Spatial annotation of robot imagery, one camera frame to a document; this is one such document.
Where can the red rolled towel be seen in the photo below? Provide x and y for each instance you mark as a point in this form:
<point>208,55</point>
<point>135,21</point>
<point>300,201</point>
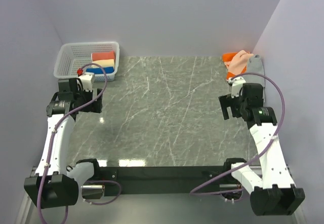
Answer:
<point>103,56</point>

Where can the blue rolled towel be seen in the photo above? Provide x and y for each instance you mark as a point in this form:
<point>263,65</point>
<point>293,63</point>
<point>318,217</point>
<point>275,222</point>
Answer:
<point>97,70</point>

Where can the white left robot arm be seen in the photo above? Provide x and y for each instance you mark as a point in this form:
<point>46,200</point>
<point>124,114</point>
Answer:
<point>52,185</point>

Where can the grey towel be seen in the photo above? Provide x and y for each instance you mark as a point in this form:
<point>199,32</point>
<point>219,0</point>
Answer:
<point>255,65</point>

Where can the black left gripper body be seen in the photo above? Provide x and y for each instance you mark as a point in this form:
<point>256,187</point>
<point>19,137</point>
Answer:
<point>84,96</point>

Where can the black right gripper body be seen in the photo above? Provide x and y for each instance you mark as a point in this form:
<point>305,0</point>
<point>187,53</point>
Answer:
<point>237,106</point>

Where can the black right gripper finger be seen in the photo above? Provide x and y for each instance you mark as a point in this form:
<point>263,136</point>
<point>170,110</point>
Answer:
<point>225,113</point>
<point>225,100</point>

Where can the cream rolled towel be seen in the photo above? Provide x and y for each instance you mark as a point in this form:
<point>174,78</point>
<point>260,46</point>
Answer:
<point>105,63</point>

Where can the white plastic basket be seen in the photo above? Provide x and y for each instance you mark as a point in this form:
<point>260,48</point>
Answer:
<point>73,56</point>

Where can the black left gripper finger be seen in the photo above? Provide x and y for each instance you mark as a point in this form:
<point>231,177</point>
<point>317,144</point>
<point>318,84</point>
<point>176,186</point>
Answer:
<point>96,107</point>
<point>98,95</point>

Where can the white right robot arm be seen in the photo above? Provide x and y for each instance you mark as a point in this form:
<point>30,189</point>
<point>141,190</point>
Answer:
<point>274,193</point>

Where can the orange cartoon towel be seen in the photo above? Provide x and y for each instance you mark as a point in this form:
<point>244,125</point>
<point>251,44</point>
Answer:
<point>236,63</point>

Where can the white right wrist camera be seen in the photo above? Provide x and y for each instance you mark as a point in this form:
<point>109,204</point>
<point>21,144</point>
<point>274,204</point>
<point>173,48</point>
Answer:
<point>236,85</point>

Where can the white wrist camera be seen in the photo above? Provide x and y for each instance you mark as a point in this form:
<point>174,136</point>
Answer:
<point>236,85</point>
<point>85,80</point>

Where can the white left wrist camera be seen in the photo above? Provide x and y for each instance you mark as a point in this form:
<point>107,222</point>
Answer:
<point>85,80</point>

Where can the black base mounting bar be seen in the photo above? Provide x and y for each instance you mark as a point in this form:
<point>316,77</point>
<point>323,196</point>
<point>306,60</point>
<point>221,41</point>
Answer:
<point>153,180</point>

